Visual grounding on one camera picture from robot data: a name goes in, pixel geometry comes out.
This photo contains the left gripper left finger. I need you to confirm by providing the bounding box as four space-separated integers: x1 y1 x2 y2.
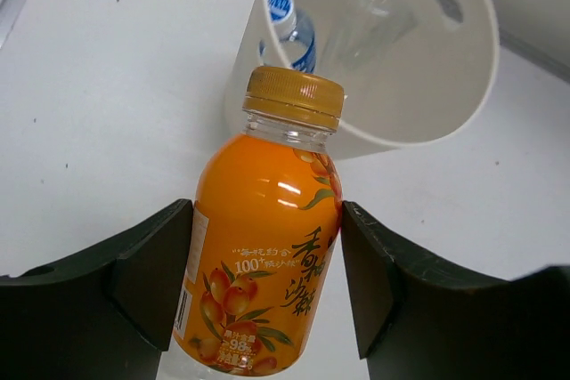
1 199 193 379

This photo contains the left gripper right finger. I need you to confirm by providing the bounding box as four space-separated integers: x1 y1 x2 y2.
341 202 569 379

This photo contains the blue label plastic bottle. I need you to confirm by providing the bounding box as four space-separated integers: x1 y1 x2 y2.
267 0 317 73

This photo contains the orange juice bottle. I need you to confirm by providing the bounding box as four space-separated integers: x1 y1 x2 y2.
160 66 344 379

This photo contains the white cylindrical plastic bin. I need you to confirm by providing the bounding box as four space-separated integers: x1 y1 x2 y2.
224 0 499 159

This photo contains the clear crushed plastic bottle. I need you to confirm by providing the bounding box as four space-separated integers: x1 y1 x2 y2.
321 0 417 73

